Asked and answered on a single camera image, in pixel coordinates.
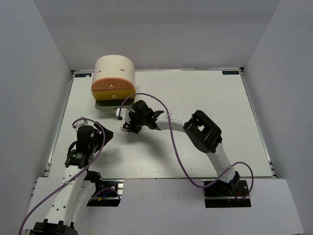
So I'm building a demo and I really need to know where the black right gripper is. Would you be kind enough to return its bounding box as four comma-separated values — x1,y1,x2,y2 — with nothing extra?
124,112,147,134

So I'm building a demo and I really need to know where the cream round drawer organizer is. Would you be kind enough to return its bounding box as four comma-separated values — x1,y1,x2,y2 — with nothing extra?
91,55,136,116

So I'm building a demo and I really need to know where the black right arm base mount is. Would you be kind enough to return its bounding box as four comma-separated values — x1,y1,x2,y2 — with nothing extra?
203,180,251,208

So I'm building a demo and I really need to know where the pink correction tape dispenser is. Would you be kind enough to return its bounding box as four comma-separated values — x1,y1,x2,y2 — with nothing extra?
121,124,128,132

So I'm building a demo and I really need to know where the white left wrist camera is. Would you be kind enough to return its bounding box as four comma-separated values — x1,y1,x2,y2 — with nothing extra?
72,117,88,132

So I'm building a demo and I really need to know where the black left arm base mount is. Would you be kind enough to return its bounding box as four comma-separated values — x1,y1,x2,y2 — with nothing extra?
87,179,124,207

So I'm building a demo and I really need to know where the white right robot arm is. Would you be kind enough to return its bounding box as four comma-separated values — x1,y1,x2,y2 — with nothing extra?
116,100,240,195

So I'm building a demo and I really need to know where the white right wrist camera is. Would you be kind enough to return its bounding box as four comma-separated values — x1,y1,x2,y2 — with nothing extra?
116,108,130,122

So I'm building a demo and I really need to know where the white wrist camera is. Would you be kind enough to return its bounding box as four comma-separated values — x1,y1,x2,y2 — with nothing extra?
116,108,130,122
72,117,88,132

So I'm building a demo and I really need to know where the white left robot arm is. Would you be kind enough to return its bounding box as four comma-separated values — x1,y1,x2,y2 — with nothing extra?
31,118,113,235

